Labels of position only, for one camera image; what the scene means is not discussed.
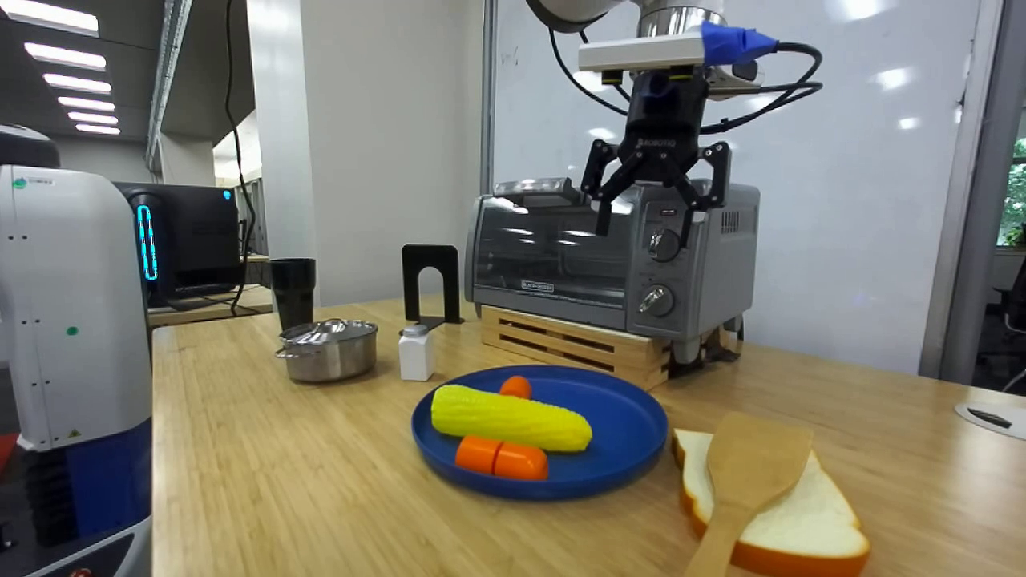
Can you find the wooden slatted crate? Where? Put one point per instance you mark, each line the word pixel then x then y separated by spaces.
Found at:
pixel 566 341

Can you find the grey toaster oven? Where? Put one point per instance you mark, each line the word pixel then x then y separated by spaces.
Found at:
pixel 556 258

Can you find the short orange toy carrot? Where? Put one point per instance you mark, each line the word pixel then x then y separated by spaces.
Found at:
pixel 503 460

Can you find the whiteboard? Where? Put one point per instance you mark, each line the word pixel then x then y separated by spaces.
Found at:
pixel 854 212

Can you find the yellow toy corn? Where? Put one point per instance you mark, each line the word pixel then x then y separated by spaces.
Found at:
pixel 509 418

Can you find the temperature knob of toaster oven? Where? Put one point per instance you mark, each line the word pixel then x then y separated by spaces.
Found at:
pixel 655 300

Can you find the black plastic cup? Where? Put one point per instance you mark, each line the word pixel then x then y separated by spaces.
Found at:
pixel 292 292

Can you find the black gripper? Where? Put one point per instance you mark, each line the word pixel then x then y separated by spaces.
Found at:
pixel 667 117

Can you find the steel pot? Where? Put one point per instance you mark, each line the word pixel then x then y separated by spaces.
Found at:
pixel 324 366

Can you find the blue plate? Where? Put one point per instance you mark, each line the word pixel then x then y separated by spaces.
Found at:
pixel 627 426

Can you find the steel pot lid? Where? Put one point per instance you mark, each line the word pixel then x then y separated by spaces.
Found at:
pixel 324 333

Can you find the long orange toy carrot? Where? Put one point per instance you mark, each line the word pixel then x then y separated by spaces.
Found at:
pixel 519 386

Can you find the black metal bookend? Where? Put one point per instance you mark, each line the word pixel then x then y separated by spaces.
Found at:
pixel 415 281

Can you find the black computer with cyan light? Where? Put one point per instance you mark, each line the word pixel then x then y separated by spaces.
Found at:
pixel 194 243

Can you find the wooden spatula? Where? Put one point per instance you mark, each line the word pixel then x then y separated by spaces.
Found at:
pixel 748 469

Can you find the toy bread slice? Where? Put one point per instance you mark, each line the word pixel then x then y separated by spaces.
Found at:
pixel 823 530

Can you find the timer knob of toaster oven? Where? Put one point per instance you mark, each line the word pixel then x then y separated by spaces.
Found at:
pixel 662 248

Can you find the white salt shaker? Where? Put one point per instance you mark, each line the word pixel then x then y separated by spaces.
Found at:
pixel 415 353

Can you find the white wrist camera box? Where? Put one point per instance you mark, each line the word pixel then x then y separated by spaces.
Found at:
pixel 644 51

